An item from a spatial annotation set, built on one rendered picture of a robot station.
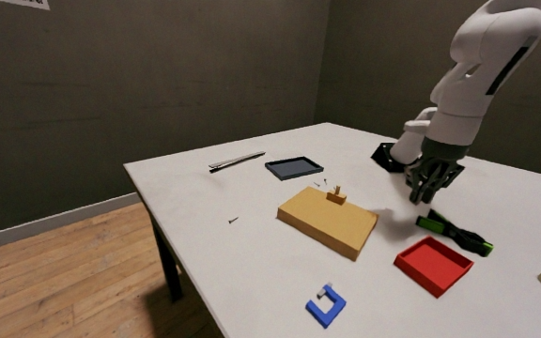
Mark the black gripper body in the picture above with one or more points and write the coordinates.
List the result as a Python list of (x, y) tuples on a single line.
[(434, 152)]

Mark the grey flat bar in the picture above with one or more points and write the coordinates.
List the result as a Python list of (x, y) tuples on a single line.
[(236, 161)]

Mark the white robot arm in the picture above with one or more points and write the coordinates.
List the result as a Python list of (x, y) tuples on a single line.
[(500, 43)]

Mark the black spring clamp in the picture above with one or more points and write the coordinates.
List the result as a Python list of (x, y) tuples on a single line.
[(465, 239)]

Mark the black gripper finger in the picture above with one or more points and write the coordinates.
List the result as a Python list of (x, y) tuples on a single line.
[(412, 180), (441, 182)]

